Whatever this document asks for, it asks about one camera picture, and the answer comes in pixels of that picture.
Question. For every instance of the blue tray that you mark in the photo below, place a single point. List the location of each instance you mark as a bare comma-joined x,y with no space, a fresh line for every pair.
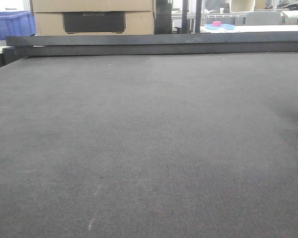
223,26

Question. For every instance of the black conveyor frame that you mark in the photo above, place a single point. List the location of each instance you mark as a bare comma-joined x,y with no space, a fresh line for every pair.
19,47

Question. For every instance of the blue plastic crate on table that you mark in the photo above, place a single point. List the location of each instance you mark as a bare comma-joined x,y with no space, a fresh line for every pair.
16,23

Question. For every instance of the brown cardboard box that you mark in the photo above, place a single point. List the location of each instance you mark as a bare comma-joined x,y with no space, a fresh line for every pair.
94,17

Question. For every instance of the pink tape roll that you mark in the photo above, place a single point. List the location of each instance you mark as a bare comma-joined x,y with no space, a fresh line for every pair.
216,23

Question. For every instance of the grey chair back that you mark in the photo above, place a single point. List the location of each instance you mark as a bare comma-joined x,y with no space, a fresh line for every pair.
262,18

